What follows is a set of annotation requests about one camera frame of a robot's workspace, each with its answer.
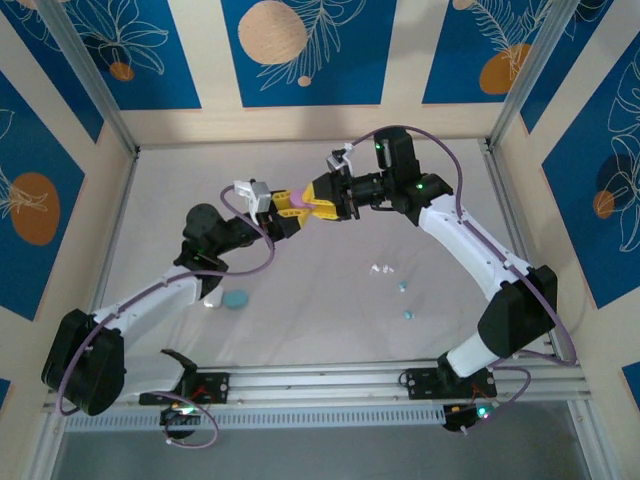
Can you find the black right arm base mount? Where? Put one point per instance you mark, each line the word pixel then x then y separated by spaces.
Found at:
pixel 420 384

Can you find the aluminium left frame post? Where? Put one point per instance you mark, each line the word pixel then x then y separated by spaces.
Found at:
pixel 95 80

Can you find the aluminium frame post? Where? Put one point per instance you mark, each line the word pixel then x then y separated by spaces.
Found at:
pixel 530 75
pixel 95 80

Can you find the left controller board with LED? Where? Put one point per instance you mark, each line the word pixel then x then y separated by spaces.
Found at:
pixel 175 417

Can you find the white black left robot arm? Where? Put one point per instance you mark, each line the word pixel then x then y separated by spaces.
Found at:
pixel 150 305

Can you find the aluminium right side rail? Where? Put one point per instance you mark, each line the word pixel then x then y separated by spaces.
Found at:
pixel 504 200

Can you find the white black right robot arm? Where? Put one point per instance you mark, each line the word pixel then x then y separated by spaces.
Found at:
pixel 460 245

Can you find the aluminium right frame post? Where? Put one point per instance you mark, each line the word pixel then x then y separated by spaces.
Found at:
pixel 530 75

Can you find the pink earbud charging case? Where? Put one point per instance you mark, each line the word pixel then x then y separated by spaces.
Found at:
pixel 300 198

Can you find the white earbud charging case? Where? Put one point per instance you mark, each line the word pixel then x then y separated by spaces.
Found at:
pixel 214 301

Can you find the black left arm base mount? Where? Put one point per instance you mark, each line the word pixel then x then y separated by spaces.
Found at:
pixel 215 387

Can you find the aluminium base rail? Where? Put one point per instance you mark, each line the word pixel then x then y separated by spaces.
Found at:
pixel 320 382

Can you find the aluminium left side rail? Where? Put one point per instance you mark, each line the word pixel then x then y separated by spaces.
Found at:
pixel 117 220

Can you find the controller board with led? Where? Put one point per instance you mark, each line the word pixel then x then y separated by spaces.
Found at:
pixel 457 417
pixel 175 417

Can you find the right controller board with LED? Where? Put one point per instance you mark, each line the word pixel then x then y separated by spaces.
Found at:
pixel 457 417

